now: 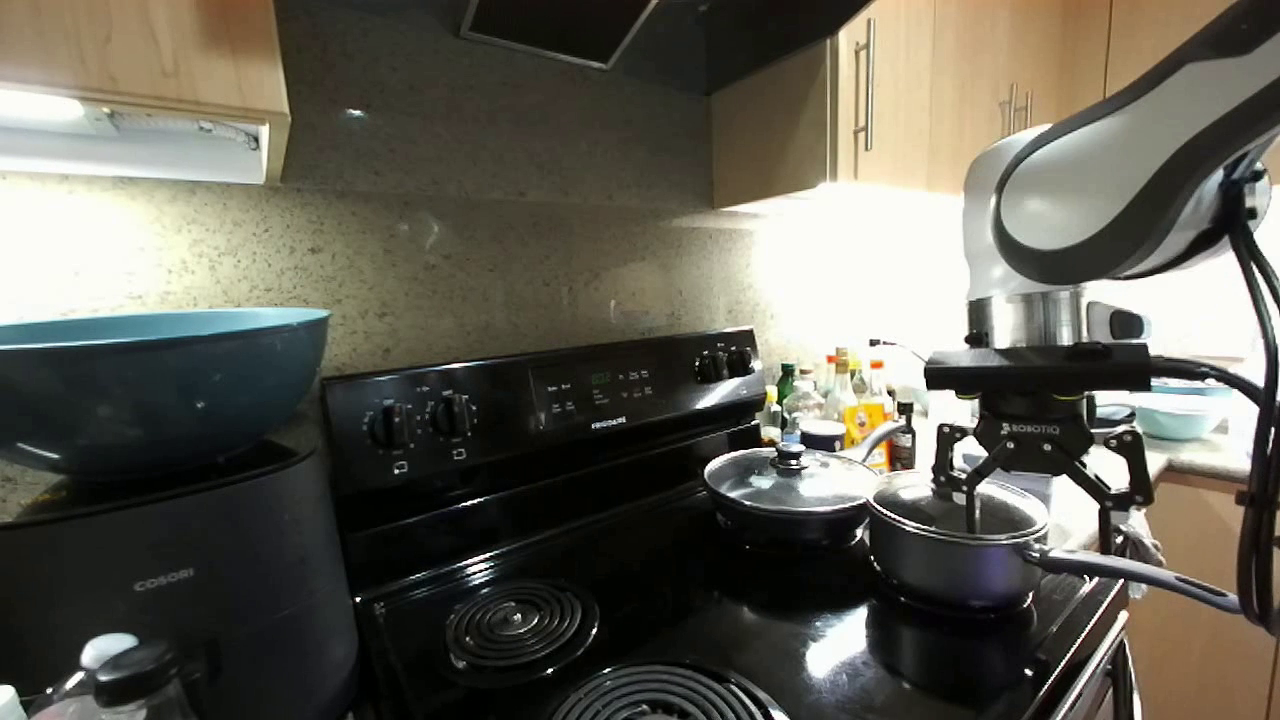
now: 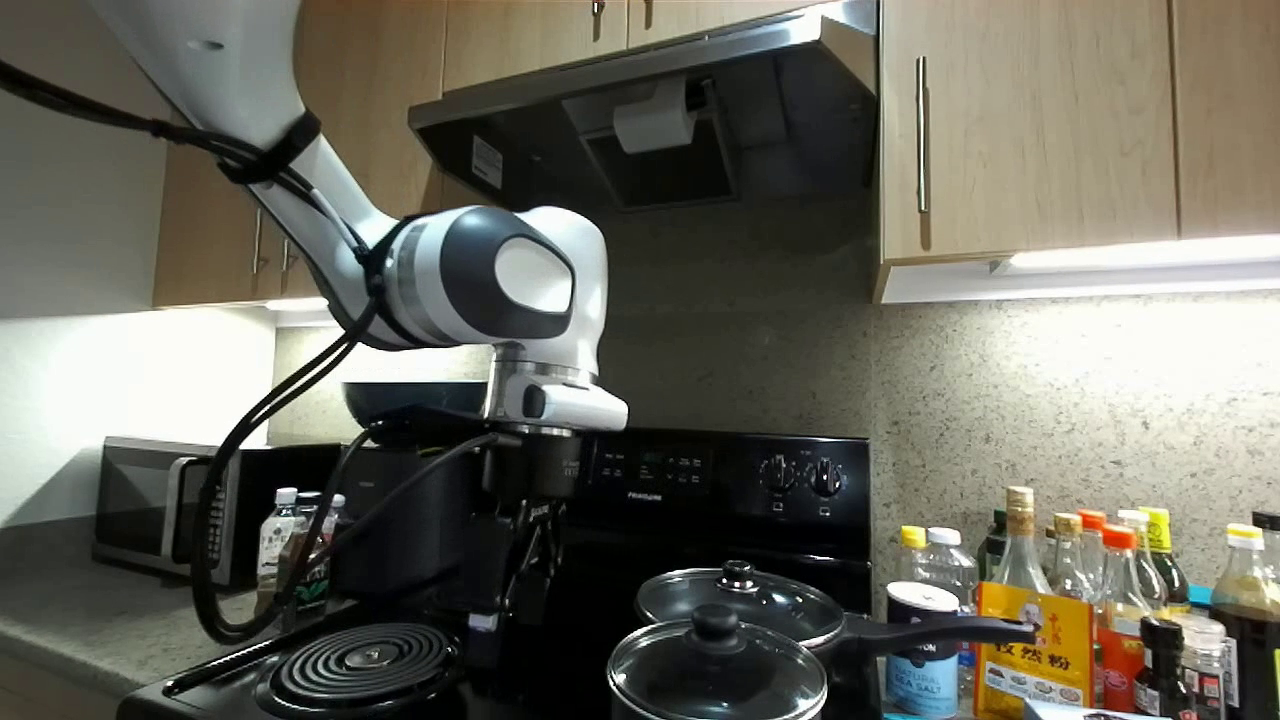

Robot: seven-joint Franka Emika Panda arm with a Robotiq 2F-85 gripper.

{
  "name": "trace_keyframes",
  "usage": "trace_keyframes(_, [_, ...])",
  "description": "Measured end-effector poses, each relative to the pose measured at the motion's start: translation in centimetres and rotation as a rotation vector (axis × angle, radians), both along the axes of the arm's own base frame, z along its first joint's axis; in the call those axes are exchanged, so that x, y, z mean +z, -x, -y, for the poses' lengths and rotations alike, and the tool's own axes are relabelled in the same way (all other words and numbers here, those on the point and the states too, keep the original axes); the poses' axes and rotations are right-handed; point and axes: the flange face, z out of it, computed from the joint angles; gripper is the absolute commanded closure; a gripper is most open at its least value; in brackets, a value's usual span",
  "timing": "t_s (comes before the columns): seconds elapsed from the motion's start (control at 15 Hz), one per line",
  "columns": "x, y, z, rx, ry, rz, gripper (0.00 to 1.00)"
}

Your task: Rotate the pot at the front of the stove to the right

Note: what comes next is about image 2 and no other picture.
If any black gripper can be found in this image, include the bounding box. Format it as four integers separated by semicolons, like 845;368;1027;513
457;422;588;676

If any glass pot lid black knob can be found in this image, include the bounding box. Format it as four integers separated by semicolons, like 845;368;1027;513
606;602;833;720

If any dark grey cooking pot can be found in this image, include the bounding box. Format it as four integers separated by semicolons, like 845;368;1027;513
599;663;835;720

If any black electric stove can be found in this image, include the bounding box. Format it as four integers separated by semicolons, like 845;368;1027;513
116;422;884;720

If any black stove knob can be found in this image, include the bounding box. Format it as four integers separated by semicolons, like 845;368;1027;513
755;452;799;498
805;456;852;507

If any large coil burner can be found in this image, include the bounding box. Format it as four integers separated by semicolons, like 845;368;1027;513
253;617;467;720

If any glass frying pan lid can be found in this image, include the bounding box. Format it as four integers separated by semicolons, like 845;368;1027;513
638;556;852;656

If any white capped bottle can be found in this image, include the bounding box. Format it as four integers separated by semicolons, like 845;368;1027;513
255;485;307;601

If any under-cabinet light strip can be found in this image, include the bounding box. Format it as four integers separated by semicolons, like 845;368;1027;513
877;233;1280;307
262;291;341;331

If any silver microwave oven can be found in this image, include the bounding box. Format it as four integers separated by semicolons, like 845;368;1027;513
91;433;341;596

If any clear bottle yellow cap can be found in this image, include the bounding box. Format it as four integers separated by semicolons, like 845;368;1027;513
892;520;933;590
1211;520;1280;617

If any blue canister white lid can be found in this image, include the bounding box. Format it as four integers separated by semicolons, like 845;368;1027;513
881;575;969;720

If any black frying pan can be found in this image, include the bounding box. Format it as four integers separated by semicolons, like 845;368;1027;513
632;584;1042;710

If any plastic bottle white cap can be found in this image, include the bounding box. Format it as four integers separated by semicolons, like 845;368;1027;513
920;524;979;610

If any dark glass sauce bottle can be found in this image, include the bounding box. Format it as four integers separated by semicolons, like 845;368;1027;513
978;507;1014;584

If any white hood light fixture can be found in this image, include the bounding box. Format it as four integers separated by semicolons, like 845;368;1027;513
609;74;707;160

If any tall yellow label bottle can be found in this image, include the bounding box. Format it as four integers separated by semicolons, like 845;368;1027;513
978;480;1099;720

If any bottle with tan cap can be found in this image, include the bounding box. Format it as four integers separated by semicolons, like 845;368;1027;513
1043;507;1091;602

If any dark range hood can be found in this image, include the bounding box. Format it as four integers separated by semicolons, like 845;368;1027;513
408;0;881;225

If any bottle with orange cap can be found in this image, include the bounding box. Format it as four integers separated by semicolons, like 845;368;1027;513
1077;505;1111;596

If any red label red cap bottle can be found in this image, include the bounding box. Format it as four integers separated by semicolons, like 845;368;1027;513
1091;520;1152;716

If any clear bottle white cap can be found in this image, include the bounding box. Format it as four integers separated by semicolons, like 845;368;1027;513
1115;507;1171;610

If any short dark bottle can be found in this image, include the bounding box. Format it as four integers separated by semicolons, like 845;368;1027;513
1135;610;1191;720

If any dark bottle yellow-green cap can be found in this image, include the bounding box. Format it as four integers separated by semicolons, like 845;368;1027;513
1142;505;1191;610

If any white label bottle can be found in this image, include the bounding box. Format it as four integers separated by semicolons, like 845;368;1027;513
1175;610;1236;720

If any large black bottle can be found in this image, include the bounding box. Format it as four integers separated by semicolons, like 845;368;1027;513
1206;602;1280;720

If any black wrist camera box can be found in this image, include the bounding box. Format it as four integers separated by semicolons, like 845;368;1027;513
473;420;537;471

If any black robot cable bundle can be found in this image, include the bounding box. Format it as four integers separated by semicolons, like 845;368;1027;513
0;54;529;647

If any short wooden wall cabinet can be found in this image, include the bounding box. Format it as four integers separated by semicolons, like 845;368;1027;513
438;0;833;94

